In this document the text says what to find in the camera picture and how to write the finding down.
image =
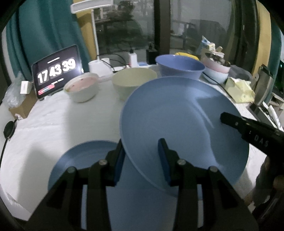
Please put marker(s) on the metal stand device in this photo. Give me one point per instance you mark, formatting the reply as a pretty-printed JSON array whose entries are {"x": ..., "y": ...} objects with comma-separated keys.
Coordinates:
[{"x": 262, "y": 88}]

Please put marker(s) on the white charger plug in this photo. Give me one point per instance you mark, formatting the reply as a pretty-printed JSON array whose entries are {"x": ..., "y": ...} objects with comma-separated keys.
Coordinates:
[{"x": 133, "y": 62}]

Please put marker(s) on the dark blue bowl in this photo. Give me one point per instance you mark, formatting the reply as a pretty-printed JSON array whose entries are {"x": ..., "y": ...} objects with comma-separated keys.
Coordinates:
[{"x": 179, "y": 66}]

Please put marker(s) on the large blue plate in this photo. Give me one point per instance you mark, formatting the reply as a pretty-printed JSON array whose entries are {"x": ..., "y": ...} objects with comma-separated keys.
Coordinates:
[{"x": 186, "y": 113}]

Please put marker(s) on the pink bowl in stack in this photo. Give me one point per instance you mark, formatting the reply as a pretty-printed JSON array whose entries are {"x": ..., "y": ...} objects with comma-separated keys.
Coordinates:
[{"x": 216, "y": 63}]

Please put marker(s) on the yellow wet wipes pack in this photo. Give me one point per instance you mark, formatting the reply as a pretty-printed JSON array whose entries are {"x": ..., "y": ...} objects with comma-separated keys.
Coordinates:
[{"x": 187, "y": 55}]

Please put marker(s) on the right hand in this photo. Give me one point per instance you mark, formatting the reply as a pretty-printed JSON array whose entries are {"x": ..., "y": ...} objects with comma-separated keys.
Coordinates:
[{"x": 269, "y": 179}]

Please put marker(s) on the teal curtain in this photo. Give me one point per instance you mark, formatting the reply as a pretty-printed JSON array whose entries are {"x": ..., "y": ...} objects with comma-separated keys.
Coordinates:
[{"x": 38, "y": 29}]

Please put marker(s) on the white power strip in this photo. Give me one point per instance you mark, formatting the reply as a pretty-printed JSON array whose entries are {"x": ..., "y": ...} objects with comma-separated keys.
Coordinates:
[{"x": 139, "y": 65}]

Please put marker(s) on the tablet showing clock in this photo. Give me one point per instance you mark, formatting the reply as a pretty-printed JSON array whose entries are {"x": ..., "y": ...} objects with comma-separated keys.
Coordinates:
[{"x": 51, "y": 73}]

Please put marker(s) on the light blue bowl in stack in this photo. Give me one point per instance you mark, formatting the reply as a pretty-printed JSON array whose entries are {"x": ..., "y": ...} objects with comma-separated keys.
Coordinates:
[{"x": 214, "y": 77}]

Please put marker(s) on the pink speckled white bowl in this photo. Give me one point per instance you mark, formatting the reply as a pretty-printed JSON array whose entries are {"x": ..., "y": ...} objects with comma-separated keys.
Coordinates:
[{"x": 82, "y": 88}]

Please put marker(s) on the cardboard box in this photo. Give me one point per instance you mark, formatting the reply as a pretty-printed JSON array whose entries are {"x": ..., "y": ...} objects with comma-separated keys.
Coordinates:
[{"x": 24, "y": 109}]

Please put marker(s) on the yellow tissue pack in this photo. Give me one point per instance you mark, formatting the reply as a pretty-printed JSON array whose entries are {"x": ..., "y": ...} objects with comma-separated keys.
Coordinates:
[{"x": 240, "y": 90}]

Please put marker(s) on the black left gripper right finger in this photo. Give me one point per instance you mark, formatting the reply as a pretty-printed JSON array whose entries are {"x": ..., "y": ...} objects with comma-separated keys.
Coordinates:
[{"x": 177, "y": 173}]

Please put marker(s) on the black round cable device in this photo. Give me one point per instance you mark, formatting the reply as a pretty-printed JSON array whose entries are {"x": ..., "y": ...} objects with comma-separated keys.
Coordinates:
[{"x": 8, "y": 133}]

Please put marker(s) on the grey cloth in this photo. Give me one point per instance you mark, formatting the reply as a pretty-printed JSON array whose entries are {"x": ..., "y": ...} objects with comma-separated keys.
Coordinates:
[{"x": 239, "y": 73}]

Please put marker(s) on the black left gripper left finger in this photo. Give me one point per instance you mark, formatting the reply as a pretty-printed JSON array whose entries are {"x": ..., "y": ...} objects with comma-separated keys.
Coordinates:
[{"x": 104, "y": 173}]

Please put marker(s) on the cream bowl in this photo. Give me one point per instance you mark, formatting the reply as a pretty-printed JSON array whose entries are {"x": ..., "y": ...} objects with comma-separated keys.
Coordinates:
[{"x": 127, "y": 80}]

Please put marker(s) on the small white box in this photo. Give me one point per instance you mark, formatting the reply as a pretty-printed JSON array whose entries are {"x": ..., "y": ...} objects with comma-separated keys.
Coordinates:
[{"x": 25, "y": 87}]

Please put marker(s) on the white storage basket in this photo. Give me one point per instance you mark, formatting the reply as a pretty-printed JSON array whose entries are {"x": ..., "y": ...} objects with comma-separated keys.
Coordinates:
[{"x": 205, "y": 46}]

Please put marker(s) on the black power adapter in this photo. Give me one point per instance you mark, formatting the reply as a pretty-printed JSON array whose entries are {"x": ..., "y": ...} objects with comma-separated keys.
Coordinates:
[{"x": 151, "y": 54}]

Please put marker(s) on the white desk lamp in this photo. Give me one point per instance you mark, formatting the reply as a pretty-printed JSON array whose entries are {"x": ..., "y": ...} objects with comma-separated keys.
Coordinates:
[{"x": 85, "y": 12}]

